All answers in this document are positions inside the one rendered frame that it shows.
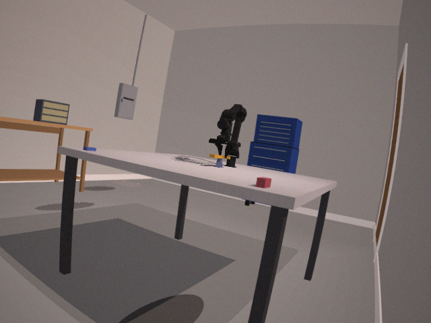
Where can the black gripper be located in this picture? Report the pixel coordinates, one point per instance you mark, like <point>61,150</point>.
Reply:
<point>230,144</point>

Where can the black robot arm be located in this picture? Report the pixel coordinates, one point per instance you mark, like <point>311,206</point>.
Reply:
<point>238,113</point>

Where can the small red block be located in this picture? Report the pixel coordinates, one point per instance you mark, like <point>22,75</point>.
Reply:
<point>263,182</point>

